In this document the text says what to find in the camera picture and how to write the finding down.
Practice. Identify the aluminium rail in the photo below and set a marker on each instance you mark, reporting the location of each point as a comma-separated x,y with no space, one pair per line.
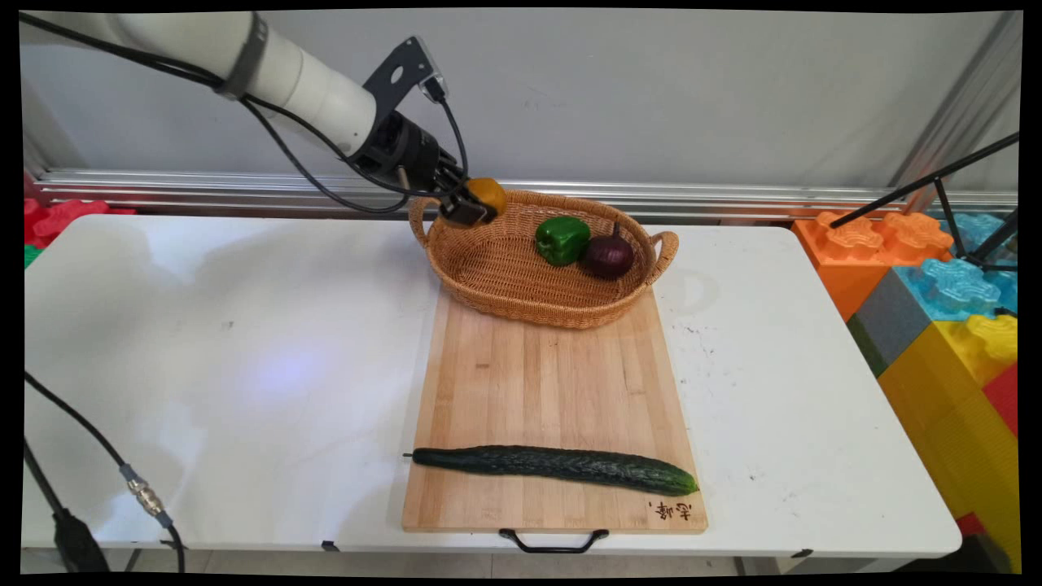
244,191

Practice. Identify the yellow-brown potato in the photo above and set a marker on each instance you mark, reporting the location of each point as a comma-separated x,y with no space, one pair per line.
490,194

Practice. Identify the blue toy building block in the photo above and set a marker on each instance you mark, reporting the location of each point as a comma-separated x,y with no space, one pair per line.
952,285

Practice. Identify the wooden cutting board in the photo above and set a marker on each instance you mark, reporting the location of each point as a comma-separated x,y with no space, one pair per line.
570,391

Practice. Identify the yellow toy building block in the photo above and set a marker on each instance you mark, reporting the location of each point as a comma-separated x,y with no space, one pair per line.
944,423

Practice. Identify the grey toy building block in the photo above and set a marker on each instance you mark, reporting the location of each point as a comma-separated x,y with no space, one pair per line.
891,321

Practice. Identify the green bell pepper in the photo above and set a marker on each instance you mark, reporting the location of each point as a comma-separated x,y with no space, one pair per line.
562,240

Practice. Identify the small grey wrist camera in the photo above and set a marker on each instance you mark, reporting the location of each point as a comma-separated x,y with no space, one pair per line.
433,81

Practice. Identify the black tripod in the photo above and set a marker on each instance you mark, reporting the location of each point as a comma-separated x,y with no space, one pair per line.
895,191

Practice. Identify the long dark green cucumber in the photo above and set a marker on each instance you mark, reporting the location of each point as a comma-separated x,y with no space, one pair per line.
562,467

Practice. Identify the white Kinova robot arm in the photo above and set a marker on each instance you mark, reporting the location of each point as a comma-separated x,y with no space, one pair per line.
163,41

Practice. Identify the orange toy building block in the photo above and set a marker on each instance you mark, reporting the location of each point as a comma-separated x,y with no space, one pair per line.
838,268

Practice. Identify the aluminium frame post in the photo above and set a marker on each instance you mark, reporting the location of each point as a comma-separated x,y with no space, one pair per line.
961,106

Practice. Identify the dark red onion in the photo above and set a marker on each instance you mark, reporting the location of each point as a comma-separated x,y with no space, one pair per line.
608,256

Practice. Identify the woven wicker basket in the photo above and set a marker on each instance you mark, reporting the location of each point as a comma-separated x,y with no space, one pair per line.
505,277

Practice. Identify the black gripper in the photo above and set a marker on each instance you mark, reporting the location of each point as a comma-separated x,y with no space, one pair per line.
403,150

